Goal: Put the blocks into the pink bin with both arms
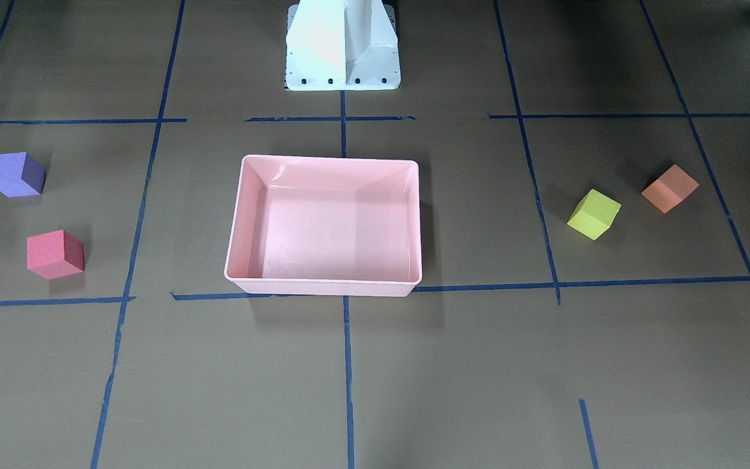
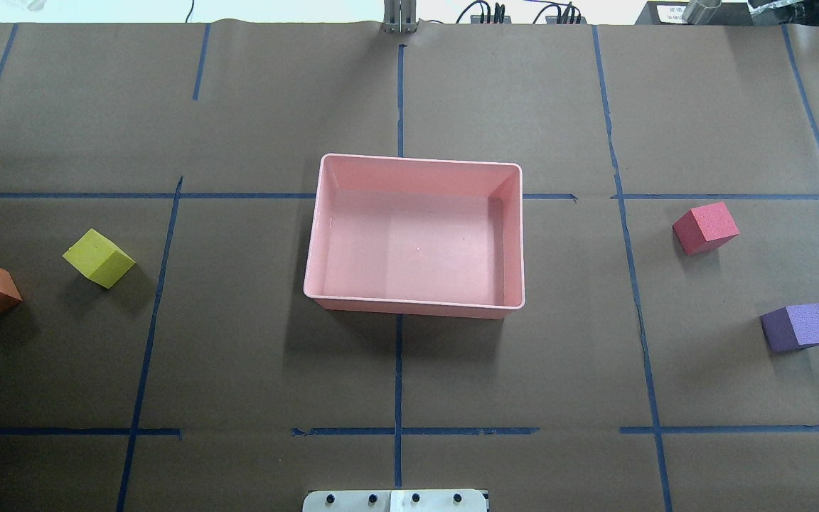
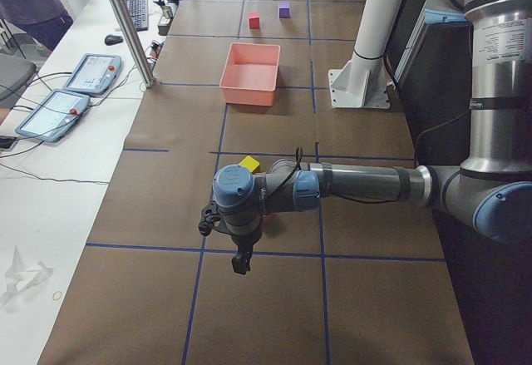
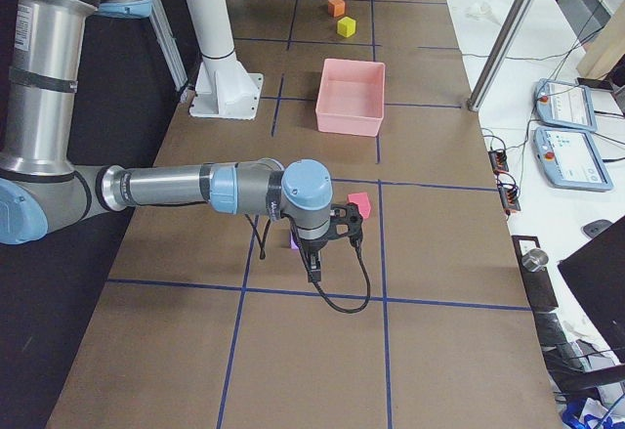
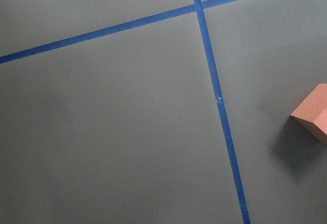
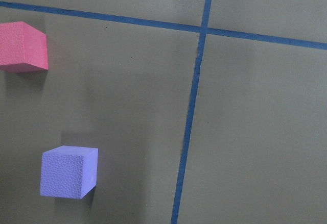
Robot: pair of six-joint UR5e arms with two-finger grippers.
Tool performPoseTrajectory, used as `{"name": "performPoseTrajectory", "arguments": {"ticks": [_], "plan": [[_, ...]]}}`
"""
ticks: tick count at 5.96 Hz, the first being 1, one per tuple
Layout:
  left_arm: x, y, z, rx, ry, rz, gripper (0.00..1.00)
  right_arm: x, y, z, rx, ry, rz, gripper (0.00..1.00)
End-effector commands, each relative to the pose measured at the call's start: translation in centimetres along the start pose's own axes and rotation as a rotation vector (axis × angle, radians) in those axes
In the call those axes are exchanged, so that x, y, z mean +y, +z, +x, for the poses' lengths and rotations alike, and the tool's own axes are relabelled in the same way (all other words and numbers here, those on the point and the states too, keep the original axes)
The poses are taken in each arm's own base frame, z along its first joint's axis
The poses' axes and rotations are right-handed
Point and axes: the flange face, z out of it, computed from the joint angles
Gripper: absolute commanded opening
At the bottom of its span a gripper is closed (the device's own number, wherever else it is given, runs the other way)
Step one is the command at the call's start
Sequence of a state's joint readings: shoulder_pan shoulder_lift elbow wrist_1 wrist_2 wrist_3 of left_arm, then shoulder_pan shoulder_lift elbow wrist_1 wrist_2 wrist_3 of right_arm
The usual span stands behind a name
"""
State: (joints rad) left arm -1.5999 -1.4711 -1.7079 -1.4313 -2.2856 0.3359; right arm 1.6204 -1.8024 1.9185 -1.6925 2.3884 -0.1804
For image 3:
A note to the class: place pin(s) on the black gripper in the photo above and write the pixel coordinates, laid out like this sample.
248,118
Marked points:
244,241

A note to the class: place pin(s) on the yellow foam block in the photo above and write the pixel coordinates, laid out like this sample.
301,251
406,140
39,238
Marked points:
251,164

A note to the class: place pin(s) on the red foam block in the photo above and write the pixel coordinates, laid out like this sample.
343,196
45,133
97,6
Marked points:
254,20

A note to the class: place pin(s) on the purple foam block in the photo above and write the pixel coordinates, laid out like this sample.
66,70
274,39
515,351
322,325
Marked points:
284,10

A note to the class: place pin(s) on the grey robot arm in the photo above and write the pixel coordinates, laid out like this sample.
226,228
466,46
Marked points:
490,190

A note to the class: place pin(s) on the pink plastic bin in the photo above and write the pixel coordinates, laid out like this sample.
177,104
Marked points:
250,74

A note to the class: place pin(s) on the crumpled white paper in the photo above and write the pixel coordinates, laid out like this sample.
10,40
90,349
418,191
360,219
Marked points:
20,278

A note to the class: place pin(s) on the far teach pendant tablet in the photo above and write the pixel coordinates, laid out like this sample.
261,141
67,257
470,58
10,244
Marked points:
94,74

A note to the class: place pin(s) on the teach pendant tablet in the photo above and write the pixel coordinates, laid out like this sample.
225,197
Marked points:
54,116
94,74

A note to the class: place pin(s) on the near teach pendant tablet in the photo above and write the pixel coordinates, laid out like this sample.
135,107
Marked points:
54,116

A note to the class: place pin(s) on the black computer mouse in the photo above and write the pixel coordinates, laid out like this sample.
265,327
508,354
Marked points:
111,40

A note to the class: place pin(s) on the small metal cup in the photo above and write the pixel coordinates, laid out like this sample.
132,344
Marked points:
167,11

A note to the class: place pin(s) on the black keyboard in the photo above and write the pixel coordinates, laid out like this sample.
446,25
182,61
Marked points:
139,13

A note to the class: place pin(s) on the person in purple shirt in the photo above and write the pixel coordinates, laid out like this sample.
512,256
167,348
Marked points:
47,21

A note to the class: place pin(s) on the wrist black camera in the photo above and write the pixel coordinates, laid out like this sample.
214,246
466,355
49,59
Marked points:
209,218

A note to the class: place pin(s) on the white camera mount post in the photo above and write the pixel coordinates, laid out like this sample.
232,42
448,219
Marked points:
362,82

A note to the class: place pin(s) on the aluminium frame post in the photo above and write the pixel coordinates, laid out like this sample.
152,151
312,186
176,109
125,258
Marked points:
132,41

